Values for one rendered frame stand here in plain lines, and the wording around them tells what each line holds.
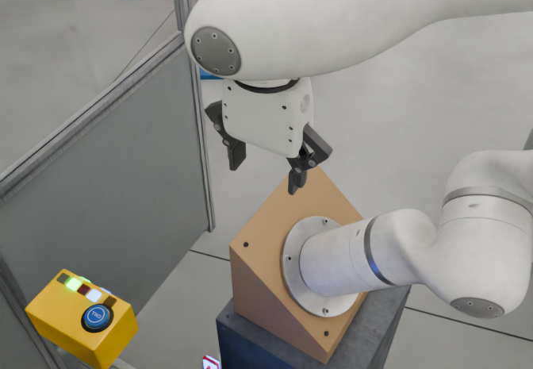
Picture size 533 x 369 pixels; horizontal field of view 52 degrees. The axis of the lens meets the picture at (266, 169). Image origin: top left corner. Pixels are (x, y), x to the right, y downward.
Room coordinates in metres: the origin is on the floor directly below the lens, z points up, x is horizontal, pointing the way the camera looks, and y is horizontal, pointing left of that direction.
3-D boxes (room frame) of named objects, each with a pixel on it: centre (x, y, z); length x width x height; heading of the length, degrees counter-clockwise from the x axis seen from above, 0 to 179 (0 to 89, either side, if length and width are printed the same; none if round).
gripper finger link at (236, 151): (0.51, 0.05, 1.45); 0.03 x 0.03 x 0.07; 61
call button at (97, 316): (0.48, 0.29, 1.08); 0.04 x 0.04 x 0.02
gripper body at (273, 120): (0.49, 0.00, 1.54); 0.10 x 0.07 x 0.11; 61
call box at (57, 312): (0.50, 0.33, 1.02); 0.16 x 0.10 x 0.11; 61
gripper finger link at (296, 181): (0.46, -0.05, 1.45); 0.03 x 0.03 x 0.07; 61
